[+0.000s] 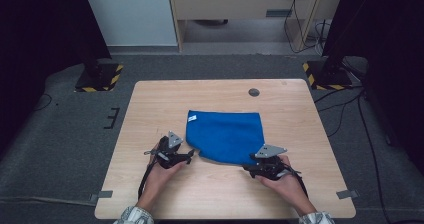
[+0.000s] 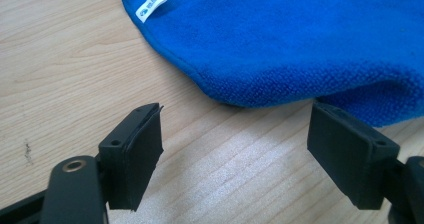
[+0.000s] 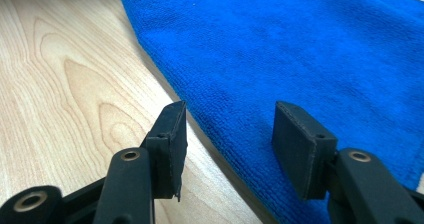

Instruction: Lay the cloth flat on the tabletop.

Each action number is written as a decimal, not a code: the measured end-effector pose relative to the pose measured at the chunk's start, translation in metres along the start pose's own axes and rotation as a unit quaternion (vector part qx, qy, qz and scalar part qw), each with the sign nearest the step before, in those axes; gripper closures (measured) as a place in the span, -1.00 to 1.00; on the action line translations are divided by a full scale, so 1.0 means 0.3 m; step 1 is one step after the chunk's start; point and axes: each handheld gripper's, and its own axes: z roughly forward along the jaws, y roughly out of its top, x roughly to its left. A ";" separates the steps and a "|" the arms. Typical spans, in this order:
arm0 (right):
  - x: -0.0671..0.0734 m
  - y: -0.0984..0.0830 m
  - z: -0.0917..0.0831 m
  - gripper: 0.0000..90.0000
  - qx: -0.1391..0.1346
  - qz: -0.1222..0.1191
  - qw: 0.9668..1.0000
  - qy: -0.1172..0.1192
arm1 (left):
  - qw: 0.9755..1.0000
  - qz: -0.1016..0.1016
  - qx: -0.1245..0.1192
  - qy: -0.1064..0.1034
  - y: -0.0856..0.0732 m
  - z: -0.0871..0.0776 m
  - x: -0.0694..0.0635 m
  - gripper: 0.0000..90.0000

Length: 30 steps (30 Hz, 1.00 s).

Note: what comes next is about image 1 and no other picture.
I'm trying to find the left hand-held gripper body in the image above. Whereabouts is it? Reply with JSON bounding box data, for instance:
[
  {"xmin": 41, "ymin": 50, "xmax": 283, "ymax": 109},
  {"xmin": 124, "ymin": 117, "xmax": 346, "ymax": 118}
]
[{"xmin": 143, "ymin": 130, "xmax": 188, "ymax": 170}]

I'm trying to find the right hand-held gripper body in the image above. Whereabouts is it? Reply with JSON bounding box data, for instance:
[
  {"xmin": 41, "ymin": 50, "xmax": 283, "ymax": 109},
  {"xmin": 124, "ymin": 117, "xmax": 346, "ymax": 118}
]
[{"xmin": 249, "ymin": 144, "xmax": 302, "ymax": 182}]

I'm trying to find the blue cloth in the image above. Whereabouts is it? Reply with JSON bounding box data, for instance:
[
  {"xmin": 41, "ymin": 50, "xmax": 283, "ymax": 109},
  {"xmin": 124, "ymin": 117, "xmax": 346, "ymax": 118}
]
[{"xmin": 185, "ymin": 109, "xmax": 266, "ymax": 167}]

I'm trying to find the person's left hand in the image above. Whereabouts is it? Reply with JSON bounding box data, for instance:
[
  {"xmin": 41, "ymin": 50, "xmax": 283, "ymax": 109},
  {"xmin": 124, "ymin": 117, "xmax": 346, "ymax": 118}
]
[{"xmin": 135, "ymin": 143, "xmax": 190, "ymax": 214}]

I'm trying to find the person's right hand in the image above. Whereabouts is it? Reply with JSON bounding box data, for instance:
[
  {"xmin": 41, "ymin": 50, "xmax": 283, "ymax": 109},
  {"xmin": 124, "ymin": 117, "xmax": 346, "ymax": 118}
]
[{"xmin": 254, "ymin": 154, "xmax": 318, "ymax": 217}]

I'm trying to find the grey tape piece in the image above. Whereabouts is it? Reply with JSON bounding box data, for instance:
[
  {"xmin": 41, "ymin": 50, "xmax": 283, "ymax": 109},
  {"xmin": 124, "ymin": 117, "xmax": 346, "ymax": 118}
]
[
  {"xmin": 89, "ymin": 190, "xmax": 114, "ymax": 204},
  {"xmin": 335, "ymin": 189, "xmax": 360, "ymax": 200}
]

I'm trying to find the black stand base striped tape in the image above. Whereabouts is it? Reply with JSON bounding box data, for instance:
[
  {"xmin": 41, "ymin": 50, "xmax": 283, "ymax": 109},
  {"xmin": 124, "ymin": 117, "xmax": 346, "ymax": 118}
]
[
  {"xmin": 74, "ymin": 63, "xmax": 124, "ymax": 93},
  {"xmin": 302, "ymin": 60, "xmax": 354, "ymax": 91}
]

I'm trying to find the white panel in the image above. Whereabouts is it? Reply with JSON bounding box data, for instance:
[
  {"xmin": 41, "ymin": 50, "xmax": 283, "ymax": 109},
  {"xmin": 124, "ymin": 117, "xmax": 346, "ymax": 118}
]
[{"xmin": 81, "ymin": 0, "xmax": 178, "ymax": 47}]

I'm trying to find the beige wooden desk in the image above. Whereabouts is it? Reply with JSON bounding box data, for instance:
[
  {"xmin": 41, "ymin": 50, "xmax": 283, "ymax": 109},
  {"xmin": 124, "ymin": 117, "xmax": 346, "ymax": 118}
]
[{"xmin": 166, "ymin": 0, "xmax": 346, "ymax": 53}]

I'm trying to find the black curtain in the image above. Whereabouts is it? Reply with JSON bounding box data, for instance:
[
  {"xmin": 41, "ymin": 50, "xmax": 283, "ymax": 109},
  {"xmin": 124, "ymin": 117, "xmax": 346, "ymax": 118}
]
[
  {"xmin": 322, "ymin": 0, "xmax": 424, "ymax": 165},
  {"xmin": 0, "ymin": 0, "xmax": 112, "ymax": 152}
]

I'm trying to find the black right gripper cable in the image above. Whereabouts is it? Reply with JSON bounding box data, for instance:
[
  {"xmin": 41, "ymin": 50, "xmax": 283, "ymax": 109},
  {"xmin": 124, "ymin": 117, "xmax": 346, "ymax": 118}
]
[{"xmin": 283, "ymin": 163, "xmax": 309, "ymax": 198}]

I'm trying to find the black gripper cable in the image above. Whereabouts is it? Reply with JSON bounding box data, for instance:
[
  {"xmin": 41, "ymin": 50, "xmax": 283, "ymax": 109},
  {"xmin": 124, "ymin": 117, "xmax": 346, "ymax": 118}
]
[
  {"xmin": 137, "ymin": 160, "xmax": 158, "ymax": 200},
  {"xmin": 283, "ymin": 163, "xmax": 309, "ymax": 198}
]

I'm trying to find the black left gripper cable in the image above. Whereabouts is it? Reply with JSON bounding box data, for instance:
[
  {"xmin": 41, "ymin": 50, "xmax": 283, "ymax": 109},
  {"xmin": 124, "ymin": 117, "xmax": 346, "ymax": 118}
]
[{"xmin": 137, "ymin": 160, "xmax": 158, "ymax": 200}]

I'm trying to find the long black floor cable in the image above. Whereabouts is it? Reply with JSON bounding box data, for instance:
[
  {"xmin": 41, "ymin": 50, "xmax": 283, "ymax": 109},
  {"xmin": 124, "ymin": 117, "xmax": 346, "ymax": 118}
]
[{"xmin": 357, "ymin": 93, "xmax": 392, "ymax": 224}]

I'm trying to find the thin black floor cable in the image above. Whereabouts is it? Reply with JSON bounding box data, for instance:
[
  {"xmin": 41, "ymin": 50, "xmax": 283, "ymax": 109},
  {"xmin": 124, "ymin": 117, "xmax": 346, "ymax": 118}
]
[{"xmin": 34, "ymin": 93, "xmax": 53, "ymax": 112}]

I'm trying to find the black hanging power cable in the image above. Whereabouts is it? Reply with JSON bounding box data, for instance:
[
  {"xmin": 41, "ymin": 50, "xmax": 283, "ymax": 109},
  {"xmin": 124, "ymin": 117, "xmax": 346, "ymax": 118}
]
[{"xmin": 283, "ymin": 0, "xmax": 326, "ymax": 54}]

